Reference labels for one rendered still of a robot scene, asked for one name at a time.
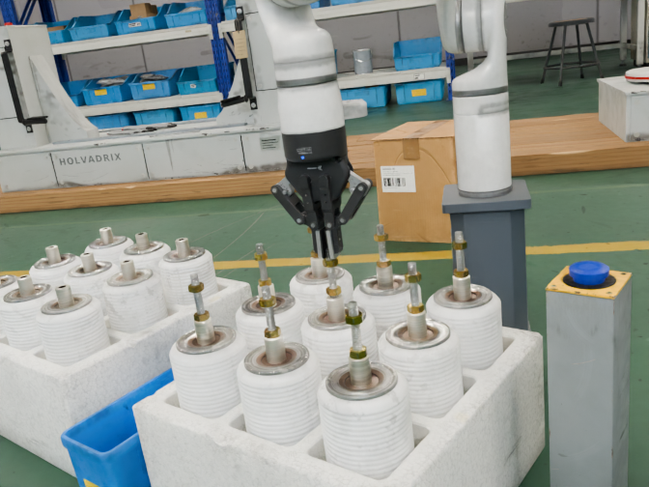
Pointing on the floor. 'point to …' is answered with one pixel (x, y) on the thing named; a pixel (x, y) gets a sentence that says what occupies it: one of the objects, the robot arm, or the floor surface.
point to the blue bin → (112, 442)
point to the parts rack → (214, 28)
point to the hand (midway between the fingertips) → (327, 242)
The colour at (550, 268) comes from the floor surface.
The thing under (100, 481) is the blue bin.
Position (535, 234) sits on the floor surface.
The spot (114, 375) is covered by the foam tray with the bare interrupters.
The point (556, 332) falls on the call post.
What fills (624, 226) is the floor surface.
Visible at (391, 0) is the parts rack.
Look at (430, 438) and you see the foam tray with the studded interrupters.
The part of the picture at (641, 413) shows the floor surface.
